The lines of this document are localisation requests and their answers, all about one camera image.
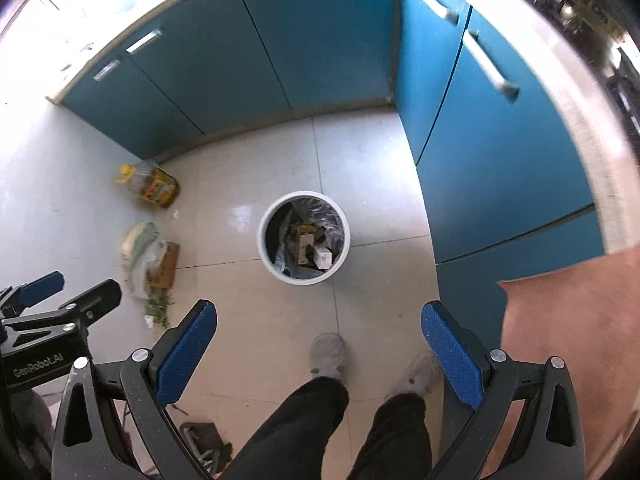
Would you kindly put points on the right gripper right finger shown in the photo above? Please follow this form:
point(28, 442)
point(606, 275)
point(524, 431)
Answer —
point(547, 442)

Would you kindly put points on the bag with white vegetable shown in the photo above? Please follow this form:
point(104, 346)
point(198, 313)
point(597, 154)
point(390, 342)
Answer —
point(143, 250)

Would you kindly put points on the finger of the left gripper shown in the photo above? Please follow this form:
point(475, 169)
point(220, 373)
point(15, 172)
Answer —
point(90, 306)
point(27, 295)

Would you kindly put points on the bare right forearm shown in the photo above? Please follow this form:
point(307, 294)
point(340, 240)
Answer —
point(588, 315)

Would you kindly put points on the right grey slipper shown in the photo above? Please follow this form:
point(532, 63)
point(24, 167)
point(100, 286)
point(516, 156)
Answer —
point(422, 375)

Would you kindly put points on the silver cabinet handle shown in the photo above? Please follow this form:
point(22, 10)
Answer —
point(144, 41)
point(503, 86)
point(441, 11)
point(107, 69)

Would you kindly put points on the grey slipper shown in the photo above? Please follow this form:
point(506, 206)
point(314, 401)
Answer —
point(422, 375)
point(327, 357)

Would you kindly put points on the black trouser leg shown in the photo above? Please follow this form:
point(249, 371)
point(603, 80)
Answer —
point(398, 445)
point(291, 443)

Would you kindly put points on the black gas stove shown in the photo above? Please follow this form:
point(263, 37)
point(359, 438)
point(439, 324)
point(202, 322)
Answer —
point(604, 43)

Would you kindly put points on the right black trouser leg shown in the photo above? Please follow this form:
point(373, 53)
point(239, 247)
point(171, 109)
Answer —
point(398, 445)

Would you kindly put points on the yellow oil bottle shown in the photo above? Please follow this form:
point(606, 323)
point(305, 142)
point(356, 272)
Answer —
point(149, 183)

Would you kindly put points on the dark object on floor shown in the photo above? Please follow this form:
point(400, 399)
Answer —
point(207, 446)

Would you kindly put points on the brown cardboard box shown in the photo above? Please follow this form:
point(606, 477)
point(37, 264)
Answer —
point(163, 276)

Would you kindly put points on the white round trash bin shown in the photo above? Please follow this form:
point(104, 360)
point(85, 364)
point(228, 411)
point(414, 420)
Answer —
point(262, 246)

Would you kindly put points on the pink and yellow box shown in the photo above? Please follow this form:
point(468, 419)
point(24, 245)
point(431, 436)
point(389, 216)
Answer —
point(305, 237)

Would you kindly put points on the blue kitchen cabinet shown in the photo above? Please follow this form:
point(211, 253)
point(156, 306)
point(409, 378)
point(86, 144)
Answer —
point(505, 188)

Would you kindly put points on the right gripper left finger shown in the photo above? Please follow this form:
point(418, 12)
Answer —
point(89, 441)

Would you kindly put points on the clear plastic bin liner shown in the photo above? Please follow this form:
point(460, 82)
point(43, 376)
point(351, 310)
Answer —
point(280, 237)

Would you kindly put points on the left black trouser leg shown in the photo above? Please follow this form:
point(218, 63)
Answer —
point(291, 443)

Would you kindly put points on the left grey slipper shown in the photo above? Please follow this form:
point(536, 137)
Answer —
point(327, 357)

